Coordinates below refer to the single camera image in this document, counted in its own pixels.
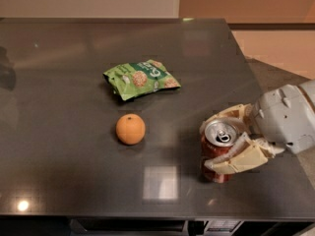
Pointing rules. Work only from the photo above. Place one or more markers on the red coke can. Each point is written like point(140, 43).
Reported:
point(217, 137)

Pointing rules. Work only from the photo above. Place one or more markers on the green snack bag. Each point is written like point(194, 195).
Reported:
point(131, 80)

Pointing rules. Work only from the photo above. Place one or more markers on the orange fruit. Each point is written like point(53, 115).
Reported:
point(130, 129)

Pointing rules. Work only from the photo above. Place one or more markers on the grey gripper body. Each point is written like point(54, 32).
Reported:
point(284, 120)

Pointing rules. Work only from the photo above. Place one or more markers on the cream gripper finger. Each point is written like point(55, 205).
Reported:
point(245, 154)
point(236, 117)

